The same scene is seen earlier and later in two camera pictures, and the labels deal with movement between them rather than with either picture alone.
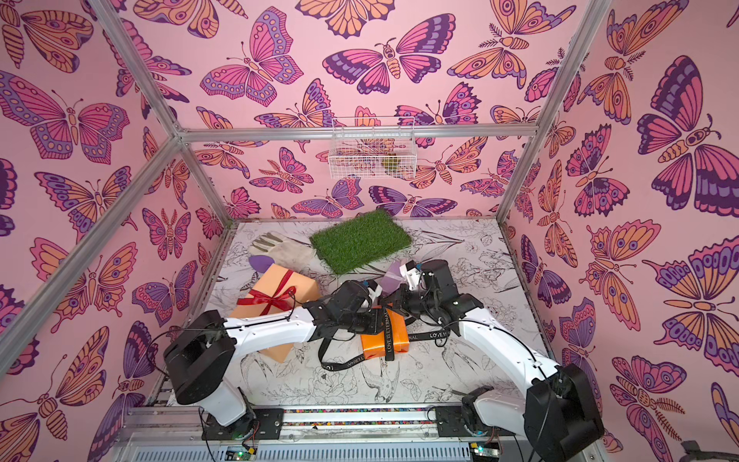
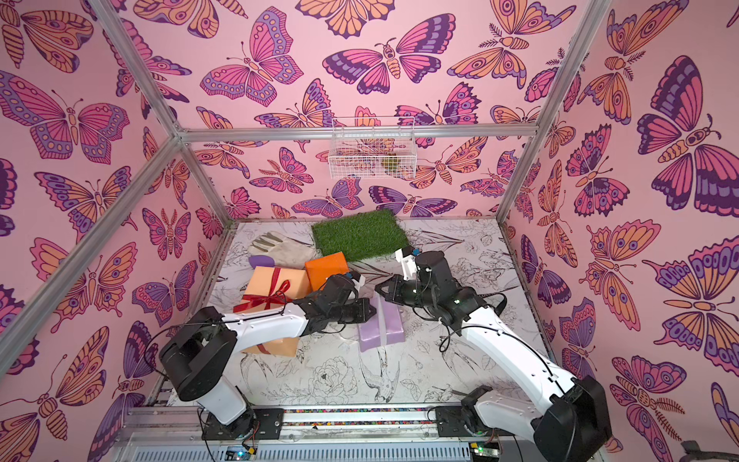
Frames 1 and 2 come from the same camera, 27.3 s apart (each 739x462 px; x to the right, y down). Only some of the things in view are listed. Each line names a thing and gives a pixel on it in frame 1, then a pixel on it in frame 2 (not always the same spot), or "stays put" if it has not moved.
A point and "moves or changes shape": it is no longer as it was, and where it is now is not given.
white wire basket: [375, 147] stays put
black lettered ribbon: [390, 342] -> [498, 309]
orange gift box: [373, 345] -> [319, 269]
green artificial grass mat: [358, 242] stays put
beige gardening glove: [283, 252] stays put
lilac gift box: [392, 278] moves or changes shape
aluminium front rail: [328, 434] stays put
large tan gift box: [276, 290] stays put
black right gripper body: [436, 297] stays put
